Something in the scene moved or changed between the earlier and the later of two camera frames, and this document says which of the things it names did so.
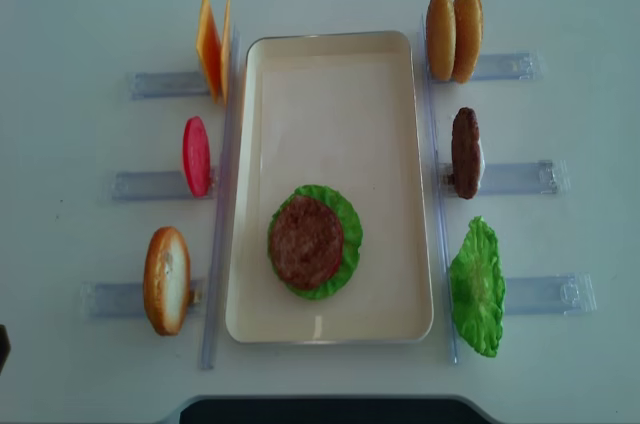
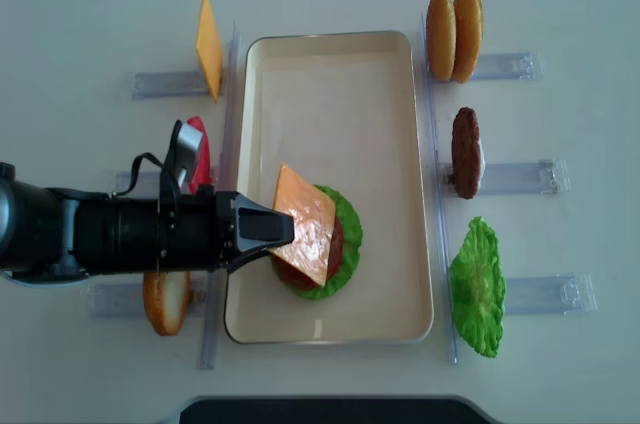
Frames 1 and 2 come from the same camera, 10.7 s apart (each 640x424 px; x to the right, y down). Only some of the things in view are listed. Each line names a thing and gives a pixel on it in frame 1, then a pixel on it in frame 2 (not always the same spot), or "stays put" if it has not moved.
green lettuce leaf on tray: (352, 241) stays put
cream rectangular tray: (344, 109) stays put
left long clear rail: (224, 206) stays put
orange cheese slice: (226, 52) -> (314, 215)
